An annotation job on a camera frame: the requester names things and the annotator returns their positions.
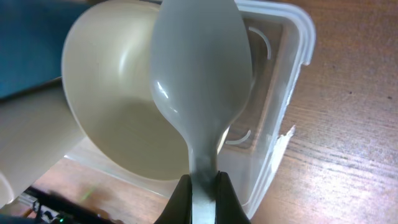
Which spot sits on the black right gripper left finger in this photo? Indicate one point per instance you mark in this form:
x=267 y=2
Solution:
x=178 y=209

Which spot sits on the blue plastic cup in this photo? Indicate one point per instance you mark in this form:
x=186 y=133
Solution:
x=32 y=39

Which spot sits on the clear plastic container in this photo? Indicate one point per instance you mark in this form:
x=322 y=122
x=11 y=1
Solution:
x=282 y=39

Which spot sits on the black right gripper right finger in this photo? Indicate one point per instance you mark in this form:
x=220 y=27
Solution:
x=228 y=207

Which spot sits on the white plastic spoon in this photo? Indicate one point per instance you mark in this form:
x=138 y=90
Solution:
x=200 y=79

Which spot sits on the beige plastic cup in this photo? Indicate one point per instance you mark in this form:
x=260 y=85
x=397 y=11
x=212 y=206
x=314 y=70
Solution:
x=37 y=130

